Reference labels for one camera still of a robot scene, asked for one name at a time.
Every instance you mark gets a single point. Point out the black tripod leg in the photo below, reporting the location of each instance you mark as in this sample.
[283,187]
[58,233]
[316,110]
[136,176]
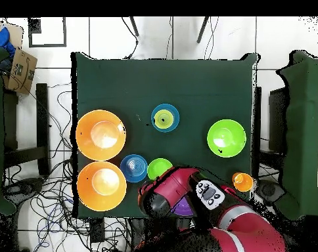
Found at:
[134,26]
[202,29]

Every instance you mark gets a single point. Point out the large orange bowl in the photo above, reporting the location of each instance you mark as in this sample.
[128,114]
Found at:
[100,135]
[101,186]

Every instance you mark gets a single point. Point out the black bench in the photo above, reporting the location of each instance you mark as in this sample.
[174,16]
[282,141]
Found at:
[42,118]

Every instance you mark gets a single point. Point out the blue bowl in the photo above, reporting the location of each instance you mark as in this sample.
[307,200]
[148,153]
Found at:
[174,118]
[134,168]

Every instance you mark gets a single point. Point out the yellow cup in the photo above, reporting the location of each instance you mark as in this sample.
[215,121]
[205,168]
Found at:
[163,119]

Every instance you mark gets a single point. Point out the small green bowl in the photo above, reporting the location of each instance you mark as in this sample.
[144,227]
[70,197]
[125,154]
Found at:
[157,168]

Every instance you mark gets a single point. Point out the purple bowl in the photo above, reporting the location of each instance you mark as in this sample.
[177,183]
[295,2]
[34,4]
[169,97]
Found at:
[184,207]

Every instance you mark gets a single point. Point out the black pedestal foot with knob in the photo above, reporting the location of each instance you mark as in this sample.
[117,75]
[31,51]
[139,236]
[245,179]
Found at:
[25,186]

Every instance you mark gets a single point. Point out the orange cup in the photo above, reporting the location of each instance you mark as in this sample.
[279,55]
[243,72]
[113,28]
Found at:
[243,182]

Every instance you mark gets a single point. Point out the dark green table cloth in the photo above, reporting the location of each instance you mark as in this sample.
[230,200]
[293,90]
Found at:
[161,78]

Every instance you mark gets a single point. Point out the black square frame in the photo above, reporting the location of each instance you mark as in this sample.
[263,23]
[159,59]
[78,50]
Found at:
[29,32]

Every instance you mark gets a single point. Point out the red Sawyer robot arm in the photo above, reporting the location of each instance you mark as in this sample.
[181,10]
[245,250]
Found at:
[227,215]

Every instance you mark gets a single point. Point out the large green bowl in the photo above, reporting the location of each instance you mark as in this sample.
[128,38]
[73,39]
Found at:
[226,138]

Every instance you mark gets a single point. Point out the blue cloth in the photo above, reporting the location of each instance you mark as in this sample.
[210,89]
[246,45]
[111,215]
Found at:
[1,39]

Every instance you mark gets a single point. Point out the black power strip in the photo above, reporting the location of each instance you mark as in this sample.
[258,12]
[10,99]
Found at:
[97,229]

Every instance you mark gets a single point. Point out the cardboard box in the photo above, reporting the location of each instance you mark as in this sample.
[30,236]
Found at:
[21,71]

